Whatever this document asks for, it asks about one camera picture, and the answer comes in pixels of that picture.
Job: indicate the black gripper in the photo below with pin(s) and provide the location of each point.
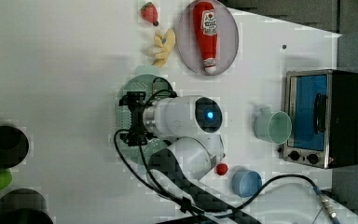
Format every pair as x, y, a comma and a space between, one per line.
137, 134

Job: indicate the green plastic strainer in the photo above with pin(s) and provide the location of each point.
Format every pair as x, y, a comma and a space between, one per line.
142, 80

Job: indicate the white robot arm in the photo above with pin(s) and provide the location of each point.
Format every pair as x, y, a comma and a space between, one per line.
179, 144

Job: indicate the small red fruit toy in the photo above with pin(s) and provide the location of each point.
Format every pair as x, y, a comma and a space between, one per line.
221, 169

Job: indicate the yellow banana peel toy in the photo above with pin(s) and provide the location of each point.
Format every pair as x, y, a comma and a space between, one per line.
162, 48

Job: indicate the blue bowl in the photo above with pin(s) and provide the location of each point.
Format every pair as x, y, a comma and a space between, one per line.
245, 183

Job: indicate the pink oval plate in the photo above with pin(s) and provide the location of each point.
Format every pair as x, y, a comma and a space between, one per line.
227, 40

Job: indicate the red strawberry toy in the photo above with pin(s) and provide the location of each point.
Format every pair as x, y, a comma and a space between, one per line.
149, 13

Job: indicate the red ketchup bottle toy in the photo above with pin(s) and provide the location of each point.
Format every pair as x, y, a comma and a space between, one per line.
205, 28

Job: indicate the green cup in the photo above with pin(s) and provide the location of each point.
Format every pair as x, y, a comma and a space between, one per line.
273, 127

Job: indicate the black toaster oven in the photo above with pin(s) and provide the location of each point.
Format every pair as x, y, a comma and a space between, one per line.
323, 108

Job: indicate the black camera mount cylinder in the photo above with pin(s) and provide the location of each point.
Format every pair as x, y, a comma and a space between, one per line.
14, 146

